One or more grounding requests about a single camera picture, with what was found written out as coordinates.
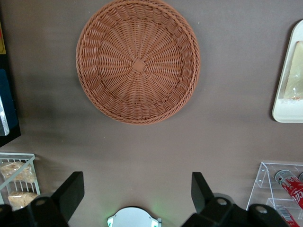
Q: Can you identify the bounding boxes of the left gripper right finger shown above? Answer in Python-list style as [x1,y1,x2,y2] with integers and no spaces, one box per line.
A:
[181,171,250,227]

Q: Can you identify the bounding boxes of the black yellow control box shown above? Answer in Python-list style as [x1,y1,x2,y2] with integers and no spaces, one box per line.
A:
[0,0,22,148]

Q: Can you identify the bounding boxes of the triangle sandwich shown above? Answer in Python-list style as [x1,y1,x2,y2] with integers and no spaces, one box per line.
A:
[282,40,303,101]

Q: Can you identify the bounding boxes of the clear plastic container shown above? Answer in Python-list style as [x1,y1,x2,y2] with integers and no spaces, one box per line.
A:
[0,94,10,137]

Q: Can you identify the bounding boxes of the bagged brown snack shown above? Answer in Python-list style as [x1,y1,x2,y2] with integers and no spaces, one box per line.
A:
[7,191,39,210]
[0,161,36,183]

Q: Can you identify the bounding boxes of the red cola bottle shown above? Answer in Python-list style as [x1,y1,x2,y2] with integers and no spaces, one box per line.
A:
[275,205,294,224]
[274,170,303,211]

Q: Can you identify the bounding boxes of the white wire rack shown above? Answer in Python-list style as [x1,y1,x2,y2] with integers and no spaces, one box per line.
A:
[0,153,42,211]

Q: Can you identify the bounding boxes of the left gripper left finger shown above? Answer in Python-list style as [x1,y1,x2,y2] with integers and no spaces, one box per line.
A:
[27,171,85,227]

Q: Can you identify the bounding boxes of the clear acrylic bottle rack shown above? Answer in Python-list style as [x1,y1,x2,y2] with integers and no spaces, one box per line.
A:
[246,162,303,227]

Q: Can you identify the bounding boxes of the round brown wicker basket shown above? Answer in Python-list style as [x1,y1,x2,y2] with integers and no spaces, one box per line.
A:
[75,0,202,126]

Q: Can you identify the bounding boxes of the beige plastic tray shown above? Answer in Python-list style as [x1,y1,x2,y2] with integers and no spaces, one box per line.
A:
[271,19,303,123]

